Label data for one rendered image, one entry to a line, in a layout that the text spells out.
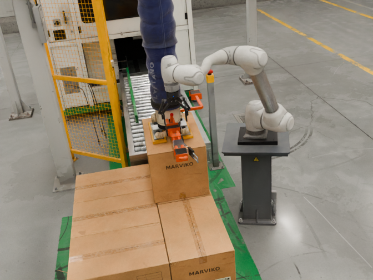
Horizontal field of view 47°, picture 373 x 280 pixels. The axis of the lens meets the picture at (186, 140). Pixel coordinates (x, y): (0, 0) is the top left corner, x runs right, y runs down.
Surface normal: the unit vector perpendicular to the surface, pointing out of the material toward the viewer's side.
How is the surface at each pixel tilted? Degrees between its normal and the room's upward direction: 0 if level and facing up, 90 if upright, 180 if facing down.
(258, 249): 0
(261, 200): 90
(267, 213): 90
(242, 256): 0
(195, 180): 90
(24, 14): 90
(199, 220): 0
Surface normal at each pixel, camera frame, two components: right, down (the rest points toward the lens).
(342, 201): -0.09, -0.88
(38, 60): 0.18, 0.44
